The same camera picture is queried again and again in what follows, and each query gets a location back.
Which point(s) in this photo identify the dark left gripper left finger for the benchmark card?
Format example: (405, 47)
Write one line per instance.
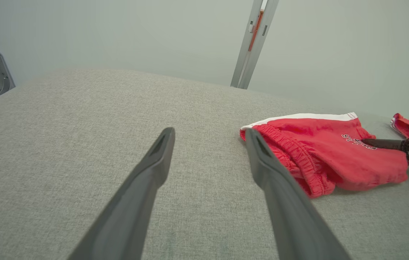
(136, 206)

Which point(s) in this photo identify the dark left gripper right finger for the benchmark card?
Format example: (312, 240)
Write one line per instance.
(287, 209)

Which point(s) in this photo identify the red jersey number 23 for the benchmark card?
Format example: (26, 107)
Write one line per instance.
(405, 126)

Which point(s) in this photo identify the red shorts white stripe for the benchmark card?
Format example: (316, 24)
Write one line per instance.
(334, 162)

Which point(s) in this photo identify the grey partition post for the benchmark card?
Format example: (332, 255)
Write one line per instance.
(253, 47)

